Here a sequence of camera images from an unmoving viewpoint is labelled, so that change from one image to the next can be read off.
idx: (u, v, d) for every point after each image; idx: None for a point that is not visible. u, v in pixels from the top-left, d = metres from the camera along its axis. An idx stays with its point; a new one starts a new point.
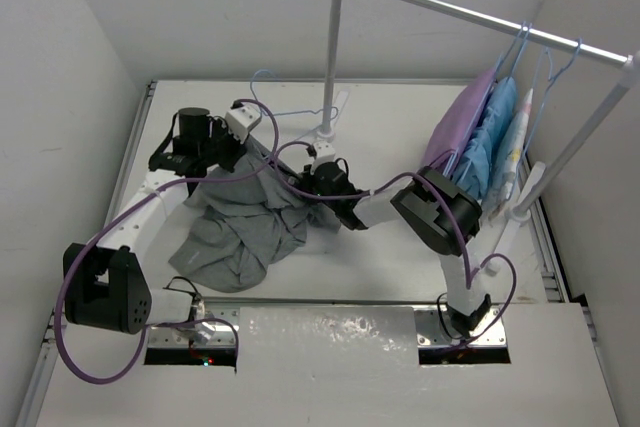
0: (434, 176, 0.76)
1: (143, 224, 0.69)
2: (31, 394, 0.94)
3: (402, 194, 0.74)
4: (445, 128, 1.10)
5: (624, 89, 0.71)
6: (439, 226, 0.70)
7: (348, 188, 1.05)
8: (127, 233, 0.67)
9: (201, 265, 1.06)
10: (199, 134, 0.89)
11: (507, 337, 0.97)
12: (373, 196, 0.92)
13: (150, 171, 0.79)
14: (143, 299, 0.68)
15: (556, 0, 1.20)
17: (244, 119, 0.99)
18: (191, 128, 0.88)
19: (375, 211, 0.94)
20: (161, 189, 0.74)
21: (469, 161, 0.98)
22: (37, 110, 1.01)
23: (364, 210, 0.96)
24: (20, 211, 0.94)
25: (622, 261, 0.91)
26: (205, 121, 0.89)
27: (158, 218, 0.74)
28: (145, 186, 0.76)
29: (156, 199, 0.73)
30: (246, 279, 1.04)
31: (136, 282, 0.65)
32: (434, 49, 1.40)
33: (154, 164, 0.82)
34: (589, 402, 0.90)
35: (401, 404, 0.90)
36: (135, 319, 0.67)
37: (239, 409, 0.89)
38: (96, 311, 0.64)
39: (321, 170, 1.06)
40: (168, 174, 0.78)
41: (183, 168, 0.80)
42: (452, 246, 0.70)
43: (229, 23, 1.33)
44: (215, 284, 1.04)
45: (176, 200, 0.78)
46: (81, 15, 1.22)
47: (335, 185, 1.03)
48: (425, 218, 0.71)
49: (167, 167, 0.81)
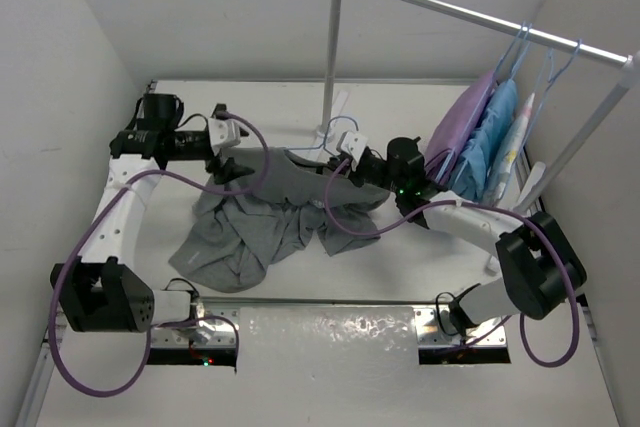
0: (550, 228, 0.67)
1: (124, 227, 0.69)
2: (31, 396, 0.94)
3: (509, 241, 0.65)
4: (443, 129, 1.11)
5: (625, 88, 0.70)
6: (540, 288, 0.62)
7: (421, 172, 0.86)
8: (110, 241, 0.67)
9: (201, 264, 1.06)
10: (168, 115, 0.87)
11: (506, 337, 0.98)
12: (460, 208, 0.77)
13: (114, 158, 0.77)
14: (144, 297, 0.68)
15: (556, 0, 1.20)
17: (215, 136, 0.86)
18: (155, 108, 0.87)
19: (453, 226, 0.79)
20: (133, 183, 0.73)
21: (465, 161, 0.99)
22: (38, 111, 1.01)
23: (436, 215, 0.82)
24: (19, 211, 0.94)
25: (622, 262, 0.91)
26: (171, 104, 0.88)
27: (136, 213, 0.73)
28: (114, 180, 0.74)
29: (130, 195, 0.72)
30: (246, 279, 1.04)
31: (132, 288, 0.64)
32: (434, 50, 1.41)
33: (117, 146, 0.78)
34: (589, 402, 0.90)
35: (402, 404, 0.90)
36: (140, 317, 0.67)
37: (239, 409, 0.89)
38: (103, 320, 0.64)
39: (394, 147, 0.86)
40: (135, 161, 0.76)
41: (147, 147, 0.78)
42: (548, 310, 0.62)
43: (229, 22, 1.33)
44: (215, 284, 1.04)
45: (147, 191, 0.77)
46: (82, 17, 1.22)
47: (409, 169, 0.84)
48: (531, 277, 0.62)
49: (130, 148, 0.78)
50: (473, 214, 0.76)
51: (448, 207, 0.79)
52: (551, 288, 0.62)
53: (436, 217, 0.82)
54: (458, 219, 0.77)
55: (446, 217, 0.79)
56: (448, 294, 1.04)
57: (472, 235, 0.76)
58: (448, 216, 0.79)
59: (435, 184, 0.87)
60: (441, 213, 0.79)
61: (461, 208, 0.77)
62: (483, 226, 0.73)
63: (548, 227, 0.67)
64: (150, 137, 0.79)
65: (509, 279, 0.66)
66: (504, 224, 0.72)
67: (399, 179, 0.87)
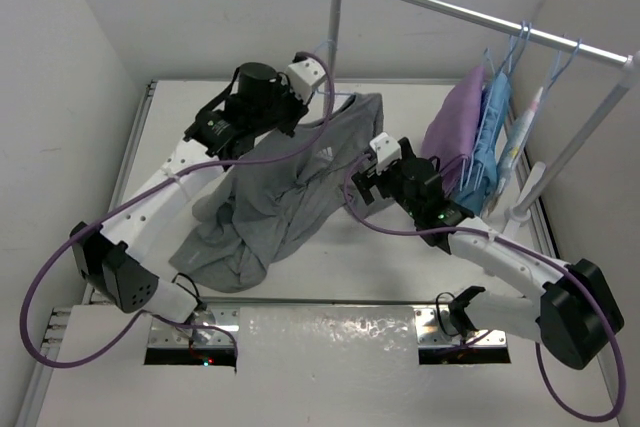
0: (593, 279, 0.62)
1: (151, 217, 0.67)
2: (31, 395, 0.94)
3: (554, 294, 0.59)
4: (445, 128, 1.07)
5: (625, 88, 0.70)
6: (582, 343, 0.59)
7: (439, 193, 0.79)
8: (131, 225, 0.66)
9: (201, 264, 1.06)
10: (263, 97, 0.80)
11: (507, 337, 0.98)
12: (491, 244, 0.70)
13: (182, 140, 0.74)
14: (145, 284, 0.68)
15: (557, 0, 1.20)
17: (307, 76, 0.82)
18: (248, 90, 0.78)
19: (483, 260, 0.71)
20: (181, 175, 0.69)
21: (481, 165, 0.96)
22: (38, 111, 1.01)
23: (463, 247, 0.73)
24: (20, 211, 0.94)
25: (622, 262, 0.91)
26: (265, 85, 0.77)
27: (176, 203, 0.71)
28: (167, 166, 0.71)
29: (173, 186, 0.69)
30: (246, 279, 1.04)
31: (129, 277, 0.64)
32: (434, 49, 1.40)
33: (193, 127, 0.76)
34: (590, 402, 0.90)
35: (402, 404, 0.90)
36: (132, 300, 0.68)
37: (238, 410, 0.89)
38: (101, 283, 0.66)
39: (408, 168, 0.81)
40: (196, 151, 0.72)
41: (218, 145, 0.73)
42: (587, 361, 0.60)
43: (229, 22, 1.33)
44: (215, 284, 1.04)
45: (200, 183, 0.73)
46: (82, 18, 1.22)
47: (425, 189, 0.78)
48: (574, 332, 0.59)
49: (203, 137, 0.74)
50: (509, 253, 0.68)
51: (481, 239, 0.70)
52: (592, 342, 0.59)
53: (460, 247, 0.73)
54: (492, 256, 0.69)
55: (476, 251, 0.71)
56: (448, 294, 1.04)
57: (505, 275, 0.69)
58: (477, 251, 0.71)
59: (456, 205, 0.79)
60: (470, 245, 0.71)
61: (495, 243, 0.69)
62: (520, 270, 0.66)
63: (591, 278, 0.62)
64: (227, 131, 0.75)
65: (546, 327, 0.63)
66: (545, 267, 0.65)
67: (416, 201, 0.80)
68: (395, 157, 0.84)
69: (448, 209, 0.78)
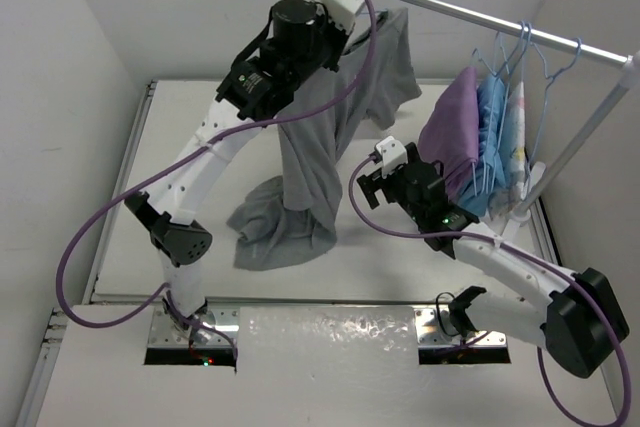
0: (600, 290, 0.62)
1: (190, 186, 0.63)
2: (31, 395, 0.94)
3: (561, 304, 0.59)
4: (446, 130, 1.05)
5: (624, 89, 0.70)
6: (589, 352, 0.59)
7: (443, 197, 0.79)
8: (172, 196, 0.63)
9: (266, 252, 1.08)
10: (300, 43, 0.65)
11: (506, 337, 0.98)
12: (497, 251, 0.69)
13: (215, 101, 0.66)
14: (197, 242, 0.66)
15: (556, 0, 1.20)
17: (351, 3, 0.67)
18: (282, 37, 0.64)
19: (488, 266, 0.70)
20: (214, 143, 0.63)
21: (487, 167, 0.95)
22: (38, 111, 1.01)
23: (467, 254, 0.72)
24: (20, 211, 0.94)
25: (622, 262, 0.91)
26: (302, 30, 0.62)
27: (215, 171, 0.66)
28: (202, 130, 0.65)
29: (208, 155, 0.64)
30: (321, 241, 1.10)
31: (176, 240, 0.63)
32: (434, 49, 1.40)
33: (225, 84, 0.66)
34: (589, 402, 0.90)
35: (402, 404, 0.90)
36: (189, 257, 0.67)
37: (238, 410, 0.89)
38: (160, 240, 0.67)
39: (412, 171, 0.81)
40: (229, 114, 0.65)
41: (248, 110, 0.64)
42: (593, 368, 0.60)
43: (229, 22, 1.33)
44: (290, 258, 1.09)
45: (239, 145, 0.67)
46: (82, 18, 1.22)
47: (430, 192, 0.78)
48: (581, 341, 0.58)
49: (236, 96, 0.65)
50: (516, 261, 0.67)
51: (486, 245, 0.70)
52: (598, 349, 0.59)
53: (465, 253, 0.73)
54: (498, 263, 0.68)
55: (482, 258, 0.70)
56: (448, 295, 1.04)
57: (510, 282, 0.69)
58: (483, 257, 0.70)
59: (460, 209, 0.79)
60: (476, 251, 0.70)
61: (500, 250, 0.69)
62: (527, 279, 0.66)
63: (598, 287, 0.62)
64: (258, 90, 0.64)
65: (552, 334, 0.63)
66: (551, 276, 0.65)
67: (419, 205, 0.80)
68: (400, 160, 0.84)
69: (452, 213, 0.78)
